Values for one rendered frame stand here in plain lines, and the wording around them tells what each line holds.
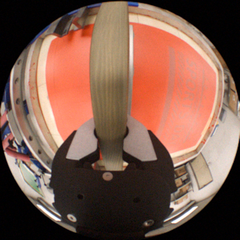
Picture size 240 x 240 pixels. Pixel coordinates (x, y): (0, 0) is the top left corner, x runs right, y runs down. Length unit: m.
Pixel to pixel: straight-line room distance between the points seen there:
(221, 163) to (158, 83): 3.85
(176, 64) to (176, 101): 0.09
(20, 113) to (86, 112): 0.25
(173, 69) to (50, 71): 0.28
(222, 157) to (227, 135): 0.82
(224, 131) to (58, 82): 3.78
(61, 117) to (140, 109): 0.20
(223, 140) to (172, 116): 3.53
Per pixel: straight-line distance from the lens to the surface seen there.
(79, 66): 0.18
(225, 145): 3.71
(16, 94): 0.31
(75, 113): 0.20
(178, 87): 0.21
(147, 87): 0.17
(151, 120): 0.20
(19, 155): 0.75
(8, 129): 0.86
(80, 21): 0.18
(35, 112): 0.27
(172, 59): 0.20
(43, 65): 0.26
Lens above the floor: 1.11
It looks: 58 degrees down
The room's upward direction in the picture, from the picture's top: 176 degrees clockwise
